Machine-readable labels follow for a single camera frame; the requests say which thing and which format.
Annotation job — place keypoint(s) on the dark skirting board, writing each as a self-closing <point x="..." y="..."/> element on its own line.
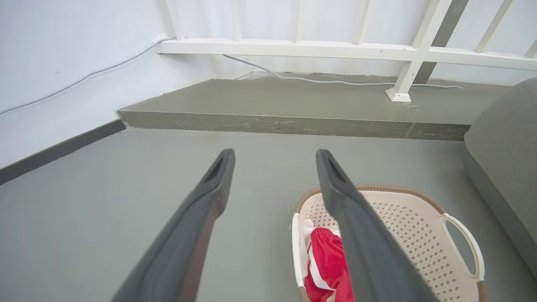
<point x="54" y="151"/>

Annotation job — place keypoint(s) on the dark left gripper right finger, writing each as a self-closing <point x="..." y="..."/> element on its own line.
<point x="369" y="243"/>

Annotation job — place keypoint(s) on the grey fabric sofa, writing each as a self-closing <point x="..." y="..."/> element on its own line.
<point x="507" y="159"/>

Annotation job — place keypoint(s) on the cream perforated laundry basket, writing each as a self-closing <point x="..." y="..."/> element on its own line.
<point x="419" y="235"/>

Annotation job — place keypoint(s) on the white railing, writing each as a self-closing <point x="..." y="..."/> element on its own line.
<point x="335" y="49"/>

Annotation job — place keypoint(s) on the red and white garment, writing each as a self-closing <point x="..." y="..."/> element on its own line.
<point x="327" y="260"/>

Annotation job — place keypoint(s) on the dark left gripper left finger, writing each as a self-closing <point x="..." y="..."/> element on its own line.
<point x="184" y="235"/>

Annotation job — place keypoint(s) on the dark grey pillar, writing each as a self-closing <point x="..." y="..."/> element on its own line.
<point x="444" y="33"/>

